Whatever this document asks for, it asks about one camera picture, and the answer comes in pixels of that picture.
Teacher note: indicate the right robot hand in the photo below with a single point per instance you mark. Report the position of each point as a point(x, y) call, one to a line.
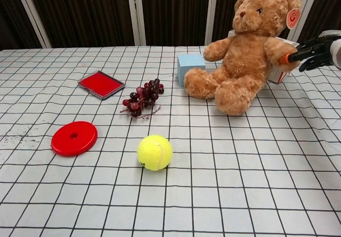
point(317, 52)

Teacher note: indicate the brown plush teddy bear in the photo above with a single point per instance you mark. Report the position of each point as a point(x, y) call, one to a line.
point(239, 61)

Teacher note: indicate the round red white hang tag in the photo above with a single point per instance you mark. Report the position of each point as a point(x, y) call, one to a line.
point(293, 18)

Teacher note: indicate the white cardboard box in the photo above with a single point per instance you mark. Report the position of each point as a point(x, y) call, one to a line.
point(278, 75)

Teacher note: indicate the light blue foam cube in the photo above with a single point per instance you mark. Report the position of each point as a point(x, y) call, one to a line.
point(189, 64)

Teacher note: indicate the white black checked tablecloth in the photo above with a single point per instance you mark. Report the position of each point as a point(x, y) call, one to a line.
point(239, 181)

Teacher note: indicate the dark red grape bunch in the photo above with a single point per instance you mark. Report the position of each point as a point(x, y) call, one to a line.
point(149, 91)

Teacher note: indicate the yellow tennis ball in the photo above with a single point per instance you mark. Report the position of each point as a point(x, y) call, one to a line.
point(154, 153)

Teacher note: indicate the red ink pad case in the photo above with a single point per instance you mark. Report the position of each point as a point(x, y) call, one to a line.
point(100, 83)

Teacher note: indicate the black pleated curtain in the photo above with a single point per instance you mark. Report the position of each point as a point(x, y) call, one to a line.
point(80, 8)

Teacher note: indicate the red disc with hole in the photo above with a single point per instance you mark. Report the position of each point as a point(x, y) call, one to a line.
point(82, 142)

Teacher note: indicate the white screen frame post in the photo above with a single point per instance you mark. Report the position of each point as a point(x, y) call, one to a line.
point(212, 8)
point(136, 13)
point(306, 8)
point(31, 16)

